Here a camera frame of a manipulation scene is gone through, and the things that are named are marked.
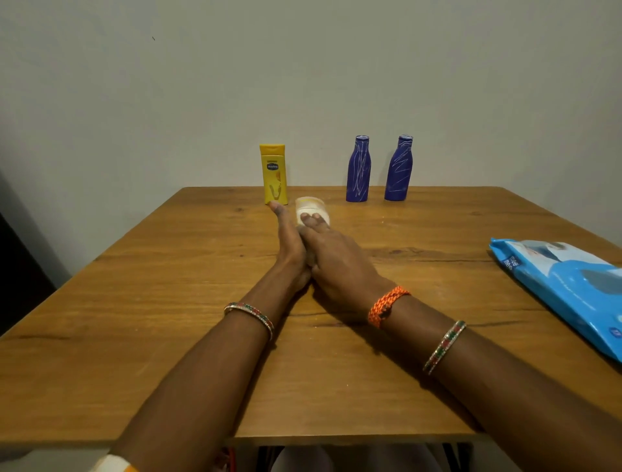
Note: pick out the person's left hand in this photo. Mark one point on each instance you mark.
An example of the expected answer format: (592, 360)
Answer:
(290, 248)

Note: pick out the person's right hand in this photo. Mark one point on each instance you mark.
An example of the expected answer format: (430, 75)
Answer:
(340, 272)

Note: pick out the white bottle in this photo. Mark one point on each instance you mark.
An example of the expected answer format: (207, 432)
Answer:
(311, 205)

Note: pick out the yellow bottle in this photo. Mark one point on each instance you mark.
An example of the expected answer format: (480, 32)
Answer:
(273, 175)

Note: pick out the blue scribbled bottle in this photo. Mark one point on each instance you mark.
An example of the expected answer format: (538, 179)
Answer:
(358, 172)
(398, 172)

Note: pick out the blue wet wipes pack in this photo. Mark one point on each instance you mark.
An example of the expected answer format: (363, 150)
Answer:
(568, 287)

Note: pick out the person's left forearm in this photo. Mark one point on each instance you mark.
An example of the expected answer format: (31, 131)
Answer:
(194, 389)

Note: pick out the person's right forearm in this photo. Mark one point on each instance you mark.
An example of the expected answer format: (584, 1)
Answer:
(525, 398)

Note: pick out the orange thread wristband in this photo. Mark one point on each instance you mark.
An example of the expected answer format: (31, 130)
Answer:
(386, 306)

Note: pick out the thin beaded bangle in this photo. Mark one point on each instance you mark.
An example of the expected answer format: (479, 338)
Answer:
(252, 313)
(444, 346)

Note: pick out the wooden table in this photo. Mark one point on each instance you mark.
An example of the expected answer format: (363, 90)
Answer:
(121, 301)

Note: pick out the black metal table leg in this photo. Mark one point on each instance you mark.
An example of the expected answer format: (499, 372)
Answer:
(267, 459)
(457, 459)

